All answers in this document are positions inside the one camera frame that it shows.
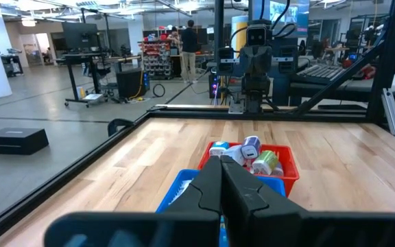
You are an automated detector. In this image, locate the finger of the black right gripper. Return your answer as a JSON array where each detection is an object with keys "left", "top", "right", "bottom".
[
  {"left": 278, "top": 44, "right": 300, "bottom": 75},
  {"left": 217, "top": 47, "right": 235, "bottom": 75}
]

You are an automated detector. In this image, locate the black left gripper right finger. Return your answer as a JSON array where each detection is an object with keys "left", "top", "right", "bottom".
[{"left": 220, "top": 155, "right": 395, "bottom": 247}]

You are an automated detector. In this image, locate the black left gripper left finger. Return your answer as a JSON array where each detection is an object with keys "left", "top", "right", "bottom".
[{"left": 45, "top": 156, "right": 223, "bottom": 247}]

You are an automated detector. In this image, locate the green charger cube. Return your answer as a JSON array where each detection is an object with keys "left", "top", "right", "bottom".
[{"left": 251, "top": 150, "right": 280, "bottom": 176}]

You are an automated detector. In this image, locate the blue white carton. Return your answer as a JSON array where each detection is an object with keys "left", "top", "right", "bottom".
[{"left": 208, "top": 141, "right": 230, "bottom": 158}]

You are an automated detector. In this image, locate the small purple charger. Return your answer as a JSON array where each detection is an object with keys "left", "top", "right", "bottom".
[{"left": 240, "top": 135, "right": 263, "bottom": 161}]

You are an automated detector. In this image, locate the white wall charger cube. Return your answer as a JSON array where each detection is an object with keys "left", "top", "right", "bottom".
[{"left": 222, "top": 144, "right": 247, "bottom": 167}]

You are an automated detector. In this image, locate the white shelf with items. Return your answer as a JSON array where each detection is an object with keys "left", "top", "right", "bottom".
[{"left": 141, "top": 34, "right": 173, "bottom": 80}]

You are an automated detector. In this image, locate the black computer with pink light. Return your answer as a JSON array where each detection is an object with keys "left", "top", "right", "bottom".
[{"left": 208, "top": 73, "right": 223, "bottom": 100}]

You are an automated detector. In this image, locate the yellow column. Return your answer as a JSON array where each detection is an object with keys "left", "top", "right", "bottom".
[{"left": 230, "top": 15, "right": 250, "bottom": 56}]

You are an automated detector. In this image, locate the black backlit keyboard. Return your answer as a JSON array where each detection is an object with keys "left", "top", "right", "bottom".
[{"left": 296, "top": 64, "right": 348, "bottom": 82}]

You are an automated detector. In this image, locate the blue plastic basket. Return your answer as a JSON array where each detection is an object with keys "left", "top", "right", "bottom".
[{"left": 155, "top": 168, "right": 287, "bottom": 247}]

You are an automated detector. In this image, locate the dark grey desk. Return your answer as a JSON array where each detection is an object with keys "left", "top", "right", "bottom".
[{"left": 288, "top": 73, "right": 395, "bottom": 104}]

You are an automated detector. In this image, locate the red plastic basket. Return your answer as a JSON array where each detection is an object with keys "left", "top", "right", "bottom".
[{"left": 197, "top": 141, "right": 300, "bottom": 198}]

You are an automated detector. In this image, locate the red handheld object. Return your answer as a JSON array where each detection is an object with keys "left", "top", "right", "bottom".
[{"left": 360, "top": 67, "right": 376, "bottom": 80}]

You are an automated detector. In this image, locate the black computer tower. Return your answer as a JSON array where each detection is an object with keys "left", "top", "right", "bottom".
[{"left": 116, "top": 67, "right": 150, "bottom": 99}]

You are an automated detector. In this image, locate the white aluminium bar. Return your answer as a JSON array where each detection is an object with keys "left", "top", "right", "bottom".
[{"left": 381, "top": 88, "right": 395, "bottom": 139}]

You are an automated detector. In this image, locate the black monitor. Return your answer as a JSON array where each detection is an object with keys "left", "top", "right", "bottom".
[{"left": 62, "top": 22, "right": 99, "bottom": 51}]

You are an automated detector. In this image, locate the black rolling standing desk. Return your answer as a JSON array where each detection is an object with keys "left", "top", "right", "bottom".
[{"left": 55, "top": 53, "right": 143, "bottom": 108}]

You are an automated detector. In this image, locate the black box on floor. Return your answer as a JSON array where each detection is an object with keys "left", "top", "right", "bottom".
[{"left": 0, "top": 127, "right": 50, "bottom": 155}]

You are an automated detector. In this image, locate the black cart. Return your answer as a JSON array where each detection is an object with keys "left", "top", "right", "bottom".
[{"left": 0, "top": 47, "right": 24, "bottom": 78}]

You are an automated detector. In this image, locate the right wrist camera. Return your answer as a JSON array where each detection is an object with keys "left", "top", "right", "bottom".
[{"left": 246, "top": 23, "right": 269, "bottom": 47}]

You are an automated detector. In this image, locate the wall screen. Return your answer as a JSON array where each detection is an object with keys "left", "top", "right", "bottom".
[{"left": 269, "top": 0, "right": 310, "bottom": 37}]

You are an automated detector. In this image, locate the white base bracket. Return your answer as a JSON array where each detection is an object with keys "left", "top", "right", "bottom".
[{"left": 228, "top": 101, "right": 246, "bottom": 114}]

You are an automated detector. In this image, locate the black cable coil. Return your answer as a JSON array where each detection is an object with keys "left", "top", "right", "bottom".
[{"left": 152, "top": 83, "right": 167, "bottom": 98}]

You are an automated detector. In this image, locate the black frame clamp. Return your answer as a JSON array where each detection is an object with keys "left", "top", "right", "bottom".
[{"left": 107, "top": 118, "right": 135, "bottom": 137}]

